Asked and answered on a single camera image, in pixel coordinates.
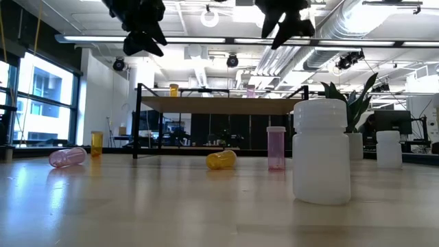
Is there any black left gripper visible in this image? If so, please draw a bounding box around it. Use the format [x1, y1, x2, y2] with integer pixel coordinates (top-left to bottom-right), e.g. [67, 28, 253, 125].
[102, 0, 168, 58]

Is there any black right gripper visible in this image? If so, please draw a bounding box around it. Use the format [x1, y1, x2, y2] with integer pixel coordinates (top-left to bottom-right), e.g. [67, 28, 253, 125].
[255, 0, 316, 51]

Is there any amber bottle with yellow pills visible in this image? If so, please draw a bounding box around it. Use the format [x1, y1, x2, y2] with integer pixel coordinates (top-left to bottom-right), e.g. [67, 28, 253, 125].
[205, 150, 238, 171]

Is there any long ceiling light bar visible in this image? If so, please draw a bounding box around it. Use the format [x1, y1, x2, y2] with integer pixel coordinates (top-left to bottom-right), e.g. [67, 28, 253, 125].
[54, 33, 439, 49]

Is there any green snake plant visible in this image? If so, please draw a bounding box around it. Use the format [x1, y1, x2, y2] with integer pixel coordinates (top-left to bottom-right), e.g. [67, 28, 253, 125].
[320, 72, 379, 134]

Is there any white cup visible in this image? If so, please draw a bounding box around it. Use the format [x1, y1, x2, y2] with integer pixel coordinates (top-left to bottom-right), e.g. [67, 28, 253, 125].
[345, 132, 364, 161]

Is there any black computer monitor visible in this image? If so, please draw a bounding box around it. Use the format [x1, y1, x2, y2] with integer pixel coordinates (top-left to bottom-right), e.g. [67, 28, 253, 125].
[373, 109, 413, 135]

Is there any silver ventilation duct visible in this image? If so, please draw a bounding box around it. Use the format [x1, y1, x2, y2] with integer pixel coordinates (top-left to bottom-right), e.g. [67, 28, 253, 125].
[301, 0, 405, 71]

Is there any white ceiling ring light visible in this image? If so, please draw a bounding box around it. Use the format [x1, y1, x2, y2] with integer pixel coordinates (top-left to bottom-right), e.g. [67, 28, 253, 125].
[200, 8, 220, 28]

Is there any wooden shelf with black frame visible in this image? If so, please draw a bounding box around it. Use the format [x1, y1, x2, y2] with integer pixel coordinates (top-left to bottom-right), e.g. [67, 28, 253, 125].
[132, 83, 311, 162]

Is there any yellow cable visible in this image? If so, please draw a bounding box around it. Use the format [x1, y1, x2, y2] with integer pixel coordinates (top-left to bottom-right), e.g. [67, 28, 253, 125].
[19, 0, 44, 147]

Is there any large window with black frame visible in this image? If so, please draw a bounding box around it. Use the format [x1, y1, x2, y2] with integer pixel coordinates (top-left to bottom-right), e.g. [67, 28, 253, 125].
[0, 51, 82, 147]

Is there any black aluminium rig frame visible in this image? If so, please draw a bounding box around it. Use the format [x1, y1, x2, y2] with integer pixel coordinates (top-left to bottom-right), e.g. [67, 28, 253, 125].
[0, 104, 439, 166]

